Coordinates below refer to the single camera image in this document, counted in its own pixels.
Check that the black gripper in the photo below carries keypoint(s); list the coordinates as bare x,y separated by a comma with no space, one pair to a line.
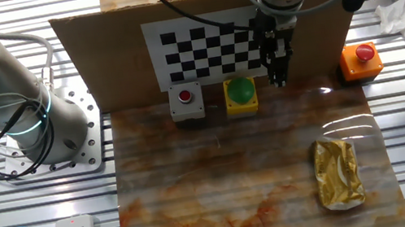
266,37

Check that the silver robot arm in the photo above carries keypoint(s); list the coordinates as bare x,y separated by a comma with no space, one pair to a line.
64,124

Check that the yellow box green mushroom button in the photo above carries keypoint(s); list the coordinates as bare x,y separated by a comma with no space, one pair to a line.
240,90

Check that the black white checkerboard sheet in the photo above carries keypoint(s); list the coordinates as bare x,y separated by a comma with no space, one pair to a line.
213,52

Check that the orange box red mushroom button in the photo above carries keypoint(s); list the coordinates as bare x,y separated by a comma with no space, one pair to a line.
355,67

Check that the grey box flat red button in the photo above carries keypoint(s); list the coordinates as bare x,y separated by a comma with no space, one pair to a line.
187,109

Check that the brown cardboard divider board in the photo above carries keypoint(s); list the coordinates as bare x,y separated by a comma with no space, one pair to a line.
115,62

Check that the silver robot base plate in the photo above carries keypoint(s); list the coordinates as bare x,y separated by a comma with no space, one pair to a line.
91,128

